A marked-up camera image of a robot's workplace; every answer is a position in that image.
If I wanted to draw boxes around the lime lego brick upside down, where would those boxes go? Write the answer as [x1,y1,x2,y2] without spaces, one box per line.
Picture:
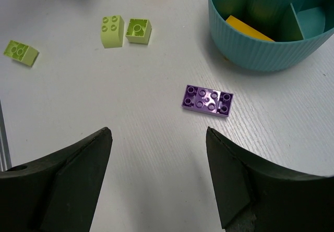
[125,18,152,45]

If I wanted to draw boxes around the teal round divided container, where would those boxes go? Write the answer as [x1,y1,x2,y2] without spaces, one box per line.
[208,0,333,71]

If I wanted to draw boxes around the lime lego brick near front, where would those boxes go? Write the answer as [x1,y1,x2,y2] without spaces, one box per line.
[3,40,39,67]

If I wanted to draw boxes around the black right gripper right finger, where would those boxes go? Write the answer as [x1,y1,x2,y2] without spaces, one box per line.
[206,128,333,231]

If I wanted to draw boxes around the lime lego brick studs up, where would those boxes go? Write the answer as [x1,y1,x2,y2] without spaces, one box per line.
[100,15,124,48]

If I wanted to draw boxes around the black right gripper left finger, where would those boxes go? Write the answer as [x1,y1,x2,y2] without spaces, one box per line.
[1,127,112,231]

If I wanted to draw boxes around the yellow long lego brick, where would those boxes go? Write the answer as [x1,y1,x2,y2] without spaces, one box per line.
[226,15,274,42]

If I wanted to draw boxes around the purple flat lego plate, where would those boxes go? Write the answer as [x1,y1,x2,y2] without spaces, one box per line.
[182,85,234,117]

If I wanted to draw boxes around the aluminium table rail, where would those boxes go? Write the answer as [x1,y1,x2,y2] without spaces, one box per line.
[0,107,12,172]

